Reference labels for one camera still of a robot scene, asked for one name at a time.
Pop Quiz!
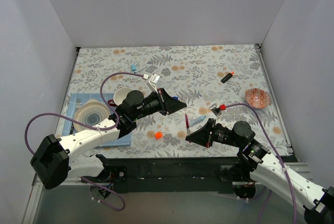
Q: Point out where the light blue highlighter marker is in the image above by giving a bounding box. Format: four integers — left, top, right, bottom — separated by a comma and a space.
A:
189, 115, 206, 127

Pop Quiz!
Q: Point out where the pink red pen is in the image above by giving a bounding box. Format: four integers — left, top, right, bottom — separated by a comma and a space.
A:
185, 113, 190, 136

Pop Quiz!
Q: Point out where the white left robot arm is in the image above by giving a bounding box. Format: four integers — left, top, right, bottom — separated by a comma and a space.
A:
30, 88, 187, 190

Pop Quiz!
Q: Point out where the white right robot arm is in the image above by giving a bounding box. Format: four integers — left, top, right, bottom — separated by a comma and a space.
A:
186, 119, 333, 223

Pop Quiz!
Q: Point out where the orange highlighter cap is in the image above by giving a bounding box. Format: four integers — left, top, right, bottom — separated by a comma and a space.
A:
154, 132, 163, 139

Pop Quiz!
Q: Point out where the brown white mug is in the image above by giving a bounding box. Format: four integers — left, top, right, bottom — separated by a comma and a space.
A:
108, 87, 132, 107

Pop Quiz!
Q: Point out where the red patterned bowl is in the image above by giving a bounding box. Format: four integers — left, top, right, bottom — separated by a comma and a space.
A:
245, 88, 270, 109

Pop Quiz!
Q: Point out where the black orange highlighter marker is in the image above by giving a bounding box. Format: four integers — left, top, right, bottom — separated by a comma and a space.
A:
221, 72, 234, 84

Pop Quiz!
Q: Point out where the cream ceramic plate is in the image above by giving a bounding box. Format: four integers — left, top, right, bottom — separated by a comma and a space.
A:
74, 99, 111, 126

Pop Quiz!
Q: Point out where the silver fork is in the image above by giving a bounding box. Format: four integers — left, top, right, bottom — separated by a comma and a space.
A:
69, 98, 82, 135

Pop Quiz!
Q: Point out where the light blue checkered cloth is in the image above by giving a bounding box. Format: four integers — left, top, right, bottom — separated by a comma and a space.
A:
61, 93, 132, 148

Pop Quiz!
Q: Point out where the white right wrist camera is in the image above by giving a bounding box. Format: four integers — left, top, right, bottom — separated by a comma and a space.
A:
210, 104, 221, 117

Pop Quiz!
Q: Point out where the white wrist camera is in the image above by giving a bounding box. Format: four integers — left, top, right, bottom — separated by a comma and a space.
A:
146, 73, 160, 93
210, 104, 221, 117

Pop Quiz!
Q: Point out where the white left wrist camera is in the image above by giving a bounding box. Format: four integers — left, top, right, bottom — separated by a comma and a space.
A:
146, 73, 160, 93

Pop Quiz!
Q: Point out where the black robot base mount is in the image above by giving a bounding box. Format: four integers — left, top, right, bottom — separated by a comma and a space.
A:
86, 158, 262, 199

